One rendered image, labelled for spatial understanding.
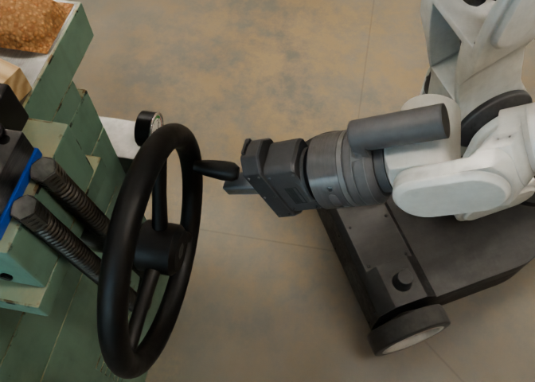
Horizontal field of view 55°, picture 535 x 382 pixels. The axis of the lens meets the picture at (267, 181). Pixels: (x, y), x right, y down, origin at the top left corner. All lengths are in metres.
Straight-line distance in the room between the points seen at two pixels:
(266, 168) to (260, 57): 1.32
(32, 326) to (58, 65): 0.34
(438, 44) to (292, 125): 0.86
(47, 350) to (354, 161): 0.53
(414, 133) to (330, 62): 1.39
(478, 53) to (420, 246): 0.69
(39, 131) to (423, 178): 0.37
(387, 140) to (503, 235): 0.95
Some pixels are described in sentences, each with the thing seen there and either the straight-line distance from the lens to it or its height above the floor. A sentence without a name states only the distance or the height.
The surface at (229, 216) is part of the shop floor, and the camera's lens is 1.53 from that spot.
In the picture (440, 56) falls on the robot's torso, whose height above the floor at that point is 0.71.
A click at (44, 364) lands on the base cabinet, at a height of 0.60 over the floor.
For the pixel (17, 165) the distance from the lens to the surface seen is 0.50.
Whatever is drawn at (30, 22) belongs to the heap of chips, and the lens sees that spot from 0.71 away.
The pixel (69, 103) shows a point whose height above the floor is 0.82.
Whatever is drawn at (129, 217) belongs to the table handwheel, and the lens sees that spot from 0.48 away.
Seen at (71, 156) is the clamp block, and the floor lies 0.93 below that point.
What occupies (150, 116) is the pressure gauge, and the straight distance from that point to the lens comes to 0.87.
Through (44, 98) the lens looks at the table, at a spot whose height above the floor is 0.88.
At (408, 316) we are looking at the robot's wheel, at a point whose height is 0.20.
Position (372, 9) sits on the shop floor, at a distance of 2.12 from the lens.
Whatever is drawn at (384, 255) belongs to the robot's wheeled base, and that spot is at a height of 0.19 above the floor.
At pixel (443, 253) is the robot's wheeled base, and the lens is 1.37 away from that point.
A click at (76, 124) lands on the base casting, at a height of 0.79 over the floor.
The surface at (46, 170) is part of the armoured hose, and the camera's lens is 0.50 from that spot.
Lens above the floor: 1.36
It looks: 60 degrees down
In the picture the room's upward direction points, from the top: straight up
